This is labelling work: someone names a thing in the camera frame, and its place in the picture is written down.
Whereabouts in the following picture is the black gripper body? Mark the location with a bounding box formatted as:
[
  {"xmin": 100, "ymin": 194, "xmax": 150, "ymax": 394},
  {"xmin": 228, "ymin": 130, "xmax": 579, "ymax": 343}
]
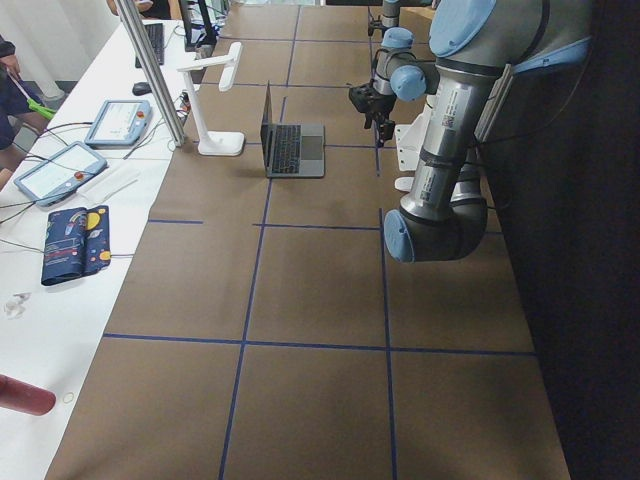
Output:
[{"xmin": 364, "ymin": 92, "xmax": 396, "ymax": 146}]

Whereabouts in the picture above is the grey laptop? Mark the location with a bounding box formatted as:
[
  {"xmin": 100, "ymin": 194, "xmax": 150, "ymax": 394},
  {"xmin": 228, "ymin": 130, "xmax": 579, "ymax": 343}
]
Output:
[{"xmin": 260, "ymin": 84, "xmax": 325, "ymax": 179}]

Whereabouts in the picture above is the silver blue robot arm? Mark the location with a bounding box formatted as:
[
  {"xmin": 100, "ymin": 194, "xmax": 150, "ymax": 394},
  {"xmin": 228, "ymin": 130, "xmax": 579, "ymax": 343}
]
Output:
[
  {"xmin": 349, "ymin": 1, "xmax": 593, "ymax": 262},
  {"xmin": 380, "ymin": 0, "xmax": 401, "ymax": 28}
]

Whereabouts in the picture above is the white desk lamp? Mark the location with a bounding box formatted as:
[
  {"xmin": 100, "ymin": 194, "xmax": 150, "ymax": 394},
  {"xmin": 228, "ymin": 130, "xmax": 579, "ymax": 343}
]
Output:
[{"xmin": 177, "ymin": 41, "xmax": 246, "ymax": 157}]

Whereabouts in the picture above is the black desk mouse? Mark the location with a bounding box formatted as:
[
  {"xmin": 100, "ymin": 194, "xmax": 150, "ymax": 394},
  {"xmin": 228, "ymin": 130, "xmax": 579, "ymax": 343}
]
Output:
[{"xmin": 131, "ymin": 82, "xmax": 151, "ymax": 96}]

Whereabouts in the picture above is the black monitor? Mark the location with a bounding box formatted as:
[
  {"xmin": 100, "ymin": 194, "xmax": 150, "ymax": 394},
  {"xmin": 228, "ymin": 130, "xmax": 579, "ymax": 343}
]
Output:
[{"xmin": 179, "ymin": 0, "xmax": 218, "ymax": 52}]

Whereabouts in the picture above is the near orange black usb hub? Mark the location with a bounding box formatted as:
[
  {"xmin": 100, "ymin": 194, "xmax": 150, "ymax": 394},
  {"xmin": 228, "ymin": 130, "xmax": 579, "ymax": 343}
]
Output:
[{"xmin": 179, "ymin": 91, "xmax": 191, "ymax": 115}]

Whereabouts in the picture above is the black keyboard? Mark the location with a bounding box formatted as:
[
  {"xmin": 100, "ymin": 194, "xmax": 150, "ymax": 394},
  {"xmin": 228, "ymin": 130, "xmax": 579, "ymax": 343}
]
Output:
[{"xmin": 144, "ymin": 23, "xmax": 165, "ymax": 65}]

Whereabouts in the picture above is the far grey teach pendant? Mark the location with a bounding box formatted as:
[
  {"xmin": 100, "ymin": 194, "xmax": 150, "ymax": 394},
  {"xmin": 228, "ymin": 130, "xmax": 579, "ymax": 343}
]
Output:
[{"xmin": 84, "ymin": 100, "xmax": 151, "ymax": 149}]

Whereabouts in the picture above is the grey teach pendant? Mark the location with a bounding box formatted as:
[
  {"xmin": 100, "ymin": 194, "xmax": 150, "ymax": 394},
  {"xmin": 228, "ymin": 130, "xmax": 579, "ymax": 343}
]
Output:
[
  {"xmin": 14, "ymin": 142, "xmax": 108, "ymax": 207},
  {"xmin": 84, "ymin": 100, "xmax": 151, "ymax": 149}
]

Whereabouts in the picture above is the near grey teach pendant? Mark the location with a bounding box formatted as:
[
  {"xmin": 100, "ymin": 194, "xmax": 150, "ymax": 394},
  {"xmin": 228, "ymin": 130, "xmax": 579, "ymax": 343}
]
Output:
[{"xmin": 14, "ymin": 142, "xmax": 108, "ymax": 207}]

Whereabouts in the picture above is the dark blue patterned pouch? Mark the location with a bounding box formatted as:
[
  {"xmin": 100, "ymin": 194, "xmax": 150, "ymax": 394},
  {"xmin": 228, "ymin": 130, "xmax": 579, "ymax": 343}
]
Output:
[{"xmin": 41, "ymin": 205, "xmax": 111, "ymax": 286}]

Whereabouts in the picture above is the seated person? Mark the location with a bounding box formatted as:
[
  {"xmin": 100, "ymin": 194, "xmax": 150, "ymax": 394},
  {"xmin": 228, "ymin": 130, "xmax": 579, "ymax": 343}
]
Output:
[{"xmin": 1, "ymin": 38, "xmax": 49, "ymax": 187}]

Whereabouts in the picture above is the red cylindrical bottle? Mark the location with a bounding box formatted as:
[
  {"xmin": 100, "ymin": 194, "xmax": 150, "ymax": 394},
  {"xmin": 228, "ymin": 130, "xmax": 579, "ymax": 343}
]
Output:
[{"xmin": 0, "ymin": 375, "xmax": 56, "ymax": 416}]

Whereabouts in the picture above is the aluminium frame post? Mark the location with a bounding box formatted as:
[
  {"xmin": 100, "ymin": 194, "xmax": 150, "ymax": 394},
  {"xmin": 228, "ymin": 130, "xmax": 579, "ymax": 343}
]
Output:
[{"xmin": 115, "ymin": 0, "xmax": 186, "ymax": 147}]

